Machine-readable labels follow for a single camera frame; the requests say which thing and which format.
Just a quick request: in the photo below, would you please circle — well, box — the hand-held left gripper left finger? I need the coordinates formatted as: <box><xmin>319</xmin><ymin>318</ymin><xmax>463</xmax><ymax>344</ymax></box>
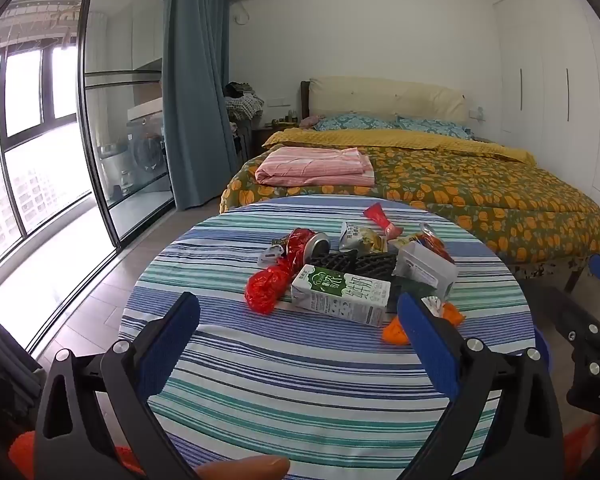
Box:
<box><xmin>34</xmin><ymin>291</ymin><xmax>202</xmax><ymax>480</ymax></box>

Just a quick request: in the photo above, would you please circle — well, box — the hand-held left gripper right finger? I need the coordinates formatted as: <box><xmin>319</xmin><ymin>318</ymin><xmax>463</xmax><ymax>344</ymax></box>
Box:
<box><xmin>396</xmin><ymin>292</ymin><xmax>565</xmax><ymax>480</ymax></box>

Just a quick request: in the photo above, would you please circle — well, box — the orange wrapper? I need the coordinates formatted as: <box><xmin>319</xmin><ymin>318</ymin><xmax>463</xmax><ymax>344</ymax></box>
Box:
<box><xmin>382</xmin><ymin>296</ymin><xmax>467</xmax><ymax>346</ymax></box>

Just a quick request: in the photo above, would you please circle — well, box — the orange red snack packet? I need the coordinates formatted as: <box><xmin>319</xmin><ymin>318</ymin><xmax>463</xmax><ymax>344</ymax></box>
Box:
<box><xmin>410</xmin><ymin>222</ymin><xmax>453</xmax><ymax>263</ymax></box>

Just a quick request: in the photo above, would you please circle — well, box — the black foam net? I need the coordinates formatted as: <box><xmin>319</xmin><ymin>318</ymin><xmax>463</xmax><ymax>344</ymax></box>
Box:
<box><xmin>307</xmin><ymin>251</ymin><xmax>397</xmax><ymax>281</ymax></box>

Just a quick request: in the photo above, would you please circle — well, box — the white yellow snack packet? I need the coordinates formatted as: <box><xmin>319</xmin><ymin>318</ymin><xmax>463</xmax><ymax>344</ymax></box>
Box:
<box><xmin>337</xmin><ymin>221</ymin><xmax>388</xmax><ymax>253</ymax></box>

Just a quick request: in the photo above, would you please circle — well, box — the red wrapper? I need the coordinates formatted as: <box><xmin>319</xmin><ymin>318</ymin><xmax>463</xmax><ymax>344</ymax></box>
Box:
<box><xmin>363</xmin><ymin>202</ymin><xmax>403</xmax><ymax>238</ymax></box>

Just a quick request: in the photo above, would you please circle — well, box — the crushed red can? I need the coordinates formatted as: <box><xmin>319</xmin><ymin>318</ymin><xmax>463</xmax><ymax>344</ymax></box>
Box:
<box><xmin>286</xmin><ymin>228</ymin><xmax>332</xmax><ymax>271</ymax></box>

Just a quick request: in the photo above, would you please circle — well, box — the person's left hand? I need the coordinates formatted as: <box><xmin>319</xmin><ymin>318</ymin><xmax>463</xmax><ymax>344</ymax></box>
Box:
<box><xmin>196</xmin><ymin>455</ymin><xmax>291</xmax><ymax>480</ymax></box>

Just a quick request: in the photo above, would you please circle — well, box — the leaf patterned bed sheet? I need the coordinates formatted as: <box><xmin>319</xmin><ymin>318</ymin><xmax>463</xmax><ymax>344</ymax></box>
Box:
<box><xmin>510</xmin><ymin>249</ymin><xmax>592</xmax><ymax>281</ymax></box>

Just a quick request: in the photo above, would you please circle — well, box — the dark green packet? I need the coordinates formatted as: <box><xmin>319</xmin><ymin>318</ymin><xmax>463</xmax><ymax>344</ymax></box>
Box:
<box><xmin>392</xmin><ymin>275</ymin><xmax>438</xmax><ymax>302</ymax></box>

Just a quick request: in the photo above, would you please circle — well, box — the clear plastic box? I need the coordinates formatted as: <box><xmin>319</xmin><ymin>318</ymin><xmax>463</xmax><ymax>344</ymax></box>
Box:
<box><xmin>395</xmin><ymin>241</ymin><xmax>459</xmax><ymax>301</ymax></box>

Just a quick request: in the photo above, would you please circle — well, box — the white green milk carton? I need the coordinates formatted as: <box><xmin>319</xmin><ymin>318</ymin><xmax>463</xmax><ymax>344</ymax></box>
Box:
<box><xmin>291</xmin><ymin>264</ymin><xmax>392</xmax><ymax>327</ymax></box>

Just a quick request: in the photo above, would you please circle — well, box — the striped tablecloth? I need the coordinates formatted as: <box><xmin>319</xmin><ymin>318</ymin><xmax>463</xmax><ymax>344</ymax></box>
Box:
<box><xmin>119</xmin><ymin>195</ymin><xmax>537</xmax><ymax>480</ymax></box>

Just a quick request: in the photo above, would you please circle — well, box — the red crumpled plastic bag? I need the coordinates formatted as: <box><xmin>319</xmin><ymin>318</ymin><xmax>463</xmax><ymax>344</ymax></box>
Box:
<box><xmin>245</xmin><ymin>262</ymin><xmax>295</xmax><ymax>315</ymax></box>

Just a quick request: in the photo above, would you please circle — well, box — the silver foil wrapper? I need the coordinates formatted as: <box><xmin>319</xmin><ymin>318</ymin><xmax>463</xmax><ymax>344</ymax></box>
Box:
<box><xmin>257</xmin><ymin>244</ymin><xmax>287</xmax><ymax>268</ymax></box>

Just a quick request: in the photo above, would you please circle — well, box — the washing machine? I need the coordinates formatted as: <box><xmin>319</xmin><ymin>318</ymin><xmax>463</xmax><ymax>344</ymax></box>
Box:
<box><xmin>127</xmin><ymin>115</ymin><xmax>168</xmax><ymax>176</ymax></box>

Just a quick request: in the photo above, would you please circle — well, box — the pink striped folded blanket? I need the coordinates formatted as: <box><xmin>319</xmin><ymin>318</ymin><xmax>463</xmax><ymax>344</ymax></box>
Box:
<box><xmin>254</xmin><ymin>146</ymin><xmax>376</xmax><ymax>186</ymax></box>

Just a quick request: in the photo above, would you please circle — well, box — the teal patterned pillow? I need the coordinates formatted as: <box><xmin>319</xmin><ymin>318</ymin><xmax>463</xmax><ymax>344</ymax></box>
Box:
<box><xmin>395</xmin><ymin>116</ymin><xmax>473</xmax><ymax>141</ymax></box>
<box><xmin>314</xmin><ymin>112</ymin><xmax>397</xmax><ymax>132</ymax></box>

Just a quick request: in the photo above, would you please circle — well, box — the white wardrobe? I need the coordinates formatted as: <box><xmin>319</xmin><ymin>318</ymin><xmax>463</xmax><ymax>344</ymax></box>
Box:
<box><xmin>492</xmin><ymin>0</ymin><xmax>600</xmax><ymax>211</ymax></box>

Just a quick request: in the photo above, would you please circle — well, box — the yellow blanket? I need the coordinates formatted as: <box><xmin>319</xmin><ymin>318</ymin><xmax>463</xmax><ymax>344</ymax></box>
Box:
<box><xmin>262</xmin><ymin>127</ymin><xmax>537</xmax><ymax>165</ymax></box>

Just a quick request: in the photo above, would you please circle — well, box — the dark wooden nightstand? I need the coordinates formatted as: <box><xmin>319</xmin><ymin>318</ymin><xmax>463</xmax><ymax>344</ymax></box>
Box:
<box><xmin>250</xmin><ymin>125</ymin><xmax>291</xmax><ymax>161</ymax></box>

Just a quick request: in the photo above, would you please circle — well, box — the glass sliding door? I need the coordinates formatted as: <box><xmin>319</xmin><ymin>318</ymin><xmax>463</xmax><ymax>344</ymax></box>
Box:
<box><xmin>77</xmin><ymin>0</ymin><xmax>177</xmax><ymax>248</ymax></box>

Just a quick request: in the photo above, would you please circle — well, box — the cream headboard cushion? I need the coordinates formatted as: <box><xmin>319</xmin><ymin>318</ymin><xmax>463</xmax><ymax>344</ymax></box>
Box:
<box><xmin>309</xmin><ymin>76</ymin><xmax>467</xmax><ymax>123</ymax></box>

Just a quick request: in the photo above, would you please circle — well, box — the black framed window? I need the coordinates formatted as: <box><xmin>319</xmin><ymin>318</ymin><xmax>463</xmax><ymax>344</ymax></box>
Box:
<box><xmin>0</xmin><ymin>45</ymin><xmax>95</xmax><ymax>263</ymax></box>

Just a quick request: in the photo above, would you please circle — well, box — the pile of clothes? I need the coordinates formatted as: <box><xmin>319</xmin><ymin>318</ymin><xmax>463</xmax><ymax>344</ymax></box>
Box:
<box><xmin>223</xmin><ymin>81</ymin><xmax>265</xmax><ymax>126</ymax></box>

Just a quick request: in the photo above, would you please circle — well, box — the blue grey curtain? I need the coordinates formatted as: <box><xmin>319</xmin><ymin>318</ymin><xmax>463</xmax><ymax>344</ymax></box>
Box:
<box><xmin>161</xmin><ymin>0</ymin><xmax>238</xmax><ymax>211</ymax></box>

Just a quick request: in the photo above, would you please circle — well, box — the ceiling drying rack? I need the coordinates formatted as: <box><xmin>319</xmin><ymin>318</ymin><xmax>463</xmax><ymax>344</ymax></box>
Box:
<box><xmin>0</xmin><ymin>0</ymin><xmax>82</xmax><ymax>56</ymax></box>

